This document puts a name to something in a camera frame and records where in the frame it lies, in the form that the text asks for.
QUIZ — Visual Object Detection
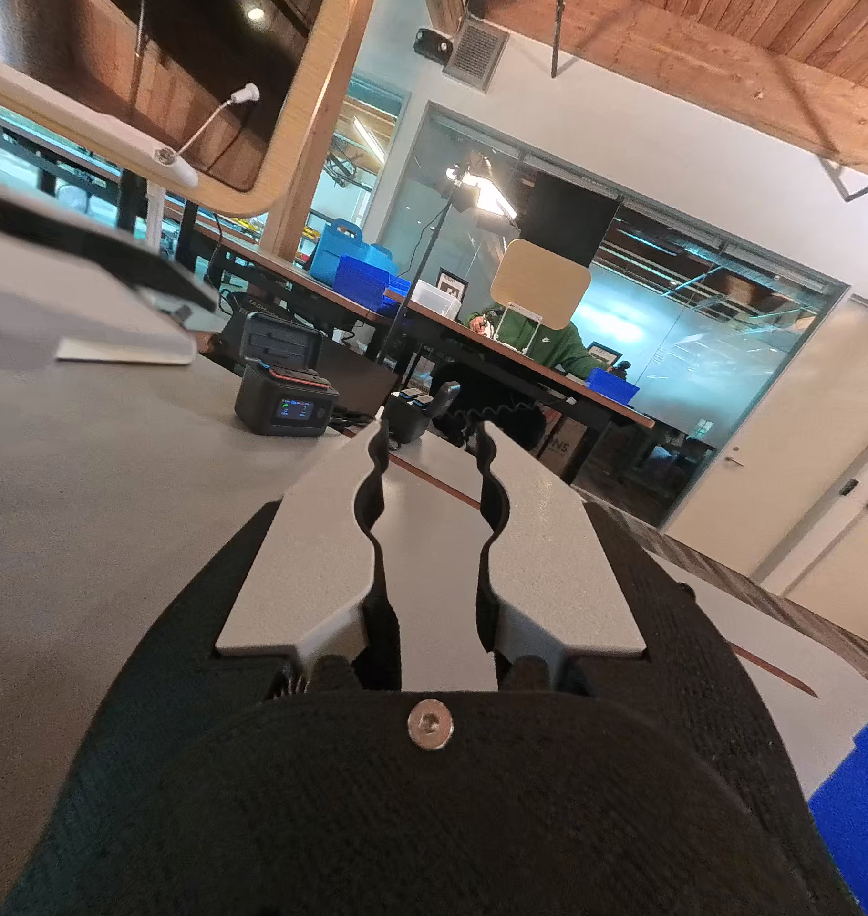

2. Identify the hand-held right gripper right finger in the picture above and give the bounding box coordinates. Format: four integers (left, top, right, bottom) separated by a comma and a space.
475, 421, 648, 692

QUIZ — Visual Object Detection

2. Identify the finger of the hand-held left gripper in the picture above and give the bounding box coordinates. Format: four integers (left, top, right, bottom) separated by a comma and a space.
0, 182, 220, 359

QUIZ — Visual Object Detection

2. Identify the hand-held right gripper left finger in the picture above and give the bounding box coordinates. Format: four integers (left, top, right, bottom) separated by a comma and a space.
216, 418, 404, 691

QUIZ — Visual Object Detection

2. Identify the blue plastic bin with tag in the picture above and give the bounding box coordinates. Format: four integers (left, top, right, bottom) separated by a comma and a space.
808, 716, 868, 916

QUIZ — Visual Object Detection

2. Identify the cardboard box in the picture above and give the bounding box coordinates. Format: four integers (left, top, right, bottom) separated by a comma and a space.
533, 417, 590, 479

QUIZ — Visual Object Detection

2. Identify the black battery charger case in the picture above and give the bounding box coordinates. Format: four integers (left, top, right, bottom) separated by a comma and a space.
384, 381, 465, 446
234, 313, 340, 437

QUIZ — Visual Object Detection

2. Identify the black wavy-back chair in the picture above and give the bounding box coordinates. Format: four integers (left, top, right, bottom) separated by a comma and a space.
429, 361, 549, 453

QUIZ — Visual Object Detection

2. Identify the long wooden-edged desk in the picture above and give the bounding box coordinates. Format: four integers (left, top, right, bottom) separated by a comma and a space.
191, 215, 657, 488

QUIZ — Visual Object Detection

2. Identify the white mirror stand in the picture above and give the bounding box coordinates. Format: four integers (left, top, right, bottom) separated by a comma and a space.
0, 50, 263, 366

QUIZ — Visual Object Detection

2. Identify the light blue tote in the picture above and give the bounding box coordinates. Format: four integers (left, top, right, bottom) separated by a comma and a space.
310, 218, 367, 285

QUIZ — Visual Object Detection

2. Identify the clear plastic box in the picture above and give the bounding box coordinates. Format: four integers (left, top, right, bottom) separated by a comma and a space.
410, 279, 464, 321

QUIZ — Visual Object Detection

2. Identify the black square panel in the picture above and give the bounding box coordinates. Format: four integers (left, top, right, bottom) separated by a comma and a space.
518, 170, 622, 267

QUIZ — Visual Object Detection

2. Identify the studio light on stand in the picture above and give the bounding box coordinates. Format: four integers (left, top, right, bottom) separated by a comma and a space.
375, 161, 522, 362

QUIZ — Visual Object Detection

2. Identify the metal ceiling rod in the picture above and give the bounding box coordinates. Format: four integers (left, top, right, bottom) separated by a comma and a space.
548, 0, 568, 80

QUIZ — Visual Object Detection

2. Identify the plain wooden post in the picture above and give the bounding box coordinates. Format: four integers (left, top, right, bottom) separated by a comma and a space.
261, 0, 375, 262

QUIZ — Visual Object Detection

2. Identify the wall vent grille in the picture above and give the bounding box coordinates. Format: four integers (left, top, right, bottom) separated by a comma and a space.
443, 19, 511, 93

